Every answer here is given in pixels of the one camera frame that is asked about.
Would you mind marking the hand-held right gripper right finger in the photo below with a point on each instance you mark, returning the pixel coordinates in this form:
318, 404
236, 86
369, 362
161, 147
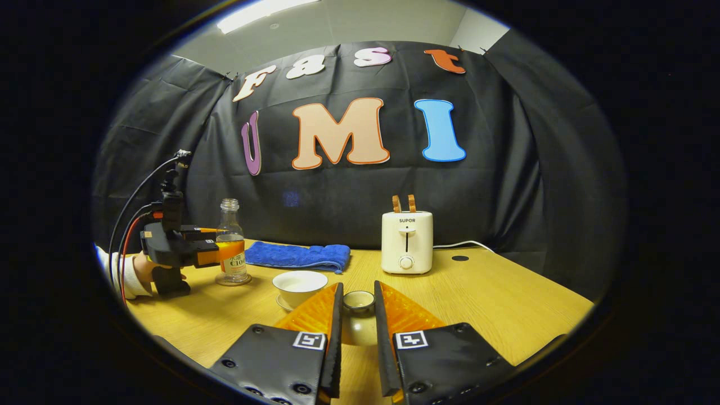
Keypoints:
382, 349

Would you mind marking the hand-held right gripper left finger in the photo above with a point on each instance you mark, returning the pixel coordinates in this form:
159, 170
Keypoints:
336, 349

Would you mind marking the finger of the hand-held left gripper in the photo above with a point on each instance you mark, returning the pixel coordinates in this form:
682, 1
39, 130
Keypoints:
197, 230
207, 257

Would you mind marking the clear glass water bottle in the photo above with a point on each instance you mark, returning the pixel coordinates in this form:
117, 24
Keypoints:
232, 259

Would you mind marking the cream teacup lid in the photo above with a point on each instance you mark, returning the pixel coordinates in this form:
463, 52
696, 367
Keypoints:
359, 329

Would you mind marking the cream teacup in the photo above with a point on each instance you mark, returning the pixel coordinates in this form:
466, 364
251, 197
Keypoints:
300, 283

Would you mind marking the blue towel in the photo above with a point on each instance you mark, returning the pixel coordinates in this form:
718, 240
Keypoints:
298, 256

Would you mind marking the white toaster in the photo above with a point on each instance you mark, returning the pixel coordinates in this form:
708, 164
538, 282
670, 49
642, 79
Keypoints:
406, 242

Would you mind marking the toast slice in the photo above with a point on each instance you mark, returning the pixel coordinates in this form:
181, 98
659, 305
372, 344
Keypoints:
412, 203
396, 203

